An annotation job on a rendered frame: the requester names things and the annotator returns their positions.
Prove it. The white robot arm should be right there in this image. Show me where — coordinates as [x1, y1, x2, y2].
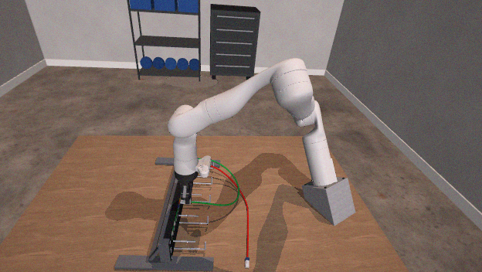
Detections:
[168, 58, 337, 186]

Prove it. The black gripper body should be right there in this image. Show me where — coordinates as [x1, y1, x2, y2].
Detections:
[175, 172, 198, 191]

